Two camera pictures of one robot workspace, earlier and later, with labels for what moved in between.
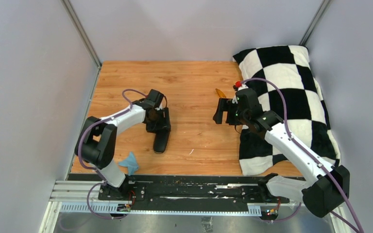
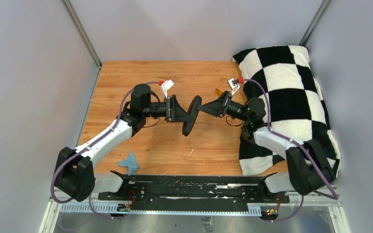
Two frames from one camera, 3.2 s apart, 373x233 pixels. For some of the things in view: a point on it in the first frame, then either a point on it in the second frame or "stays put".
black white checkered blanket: (283, 77) stays put
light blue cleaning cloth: (130, 163) stays put
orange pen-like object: (220, 93) stays put
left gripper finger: (163, 124) to (178, 113)
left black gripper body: (152, 124) to (164, 109)
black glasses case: (161, 141) to (193, 111)
